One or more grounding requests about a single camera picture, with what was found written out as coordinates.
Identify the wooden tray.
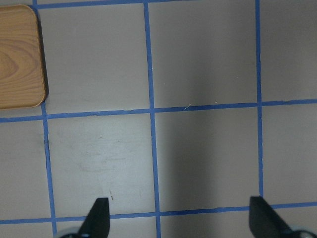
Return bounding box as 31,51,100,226
0,4,49,110

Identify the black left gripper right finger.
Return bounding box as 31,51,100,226
249,196,292,238

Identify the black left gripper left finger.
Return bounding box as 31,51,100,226
78,198,109,238

